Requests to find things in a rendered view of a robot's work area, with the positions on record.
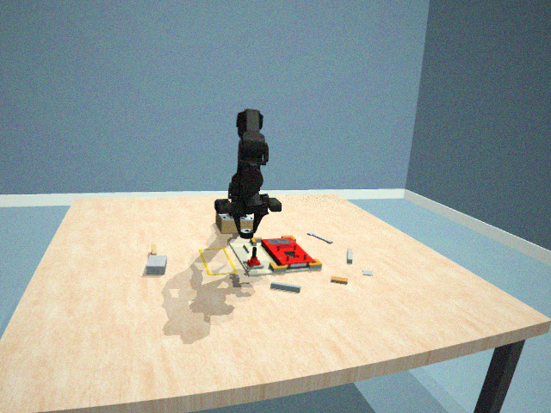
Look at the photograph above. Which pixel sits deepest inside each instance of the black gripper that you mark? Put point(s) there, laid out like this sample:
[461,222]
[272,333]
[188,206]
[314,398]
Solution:
[224,206]

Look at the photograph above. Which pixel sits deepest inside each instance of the black wheel with grey hub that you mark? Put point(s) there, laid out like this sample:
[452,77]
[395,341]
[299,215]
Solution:
[246,233]

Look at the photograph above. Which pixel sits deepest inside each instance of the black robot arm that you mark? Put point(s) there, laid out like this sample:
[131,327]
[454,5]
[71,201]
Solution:
[251,148]

